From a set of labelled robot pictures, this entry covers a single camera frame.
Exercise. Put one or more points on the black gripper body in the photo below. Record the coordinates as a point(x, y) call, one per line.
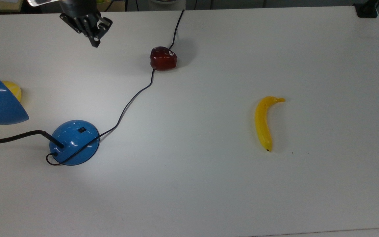
point(76, 11)

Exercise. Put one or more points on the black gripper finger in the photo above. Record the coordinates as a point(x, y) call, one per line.
point(104, 24)
point(92, 37)

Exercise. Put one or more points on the blue desk lamp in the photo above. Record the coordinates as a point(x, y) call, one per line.
point(74, 141)

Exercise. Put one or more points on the dark red apple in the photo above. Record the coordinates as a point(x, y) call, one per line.
point(163, 58)

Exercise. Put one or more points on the yellow lemon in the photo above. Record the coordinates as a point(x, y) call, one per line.
point(13, 89)

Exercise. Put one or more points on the yellow banana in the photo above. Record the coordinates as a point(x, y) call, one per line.
point(262, 123)

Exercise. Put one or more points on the black table clamp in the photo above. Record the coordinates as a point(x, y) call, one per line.
point(366, 9)

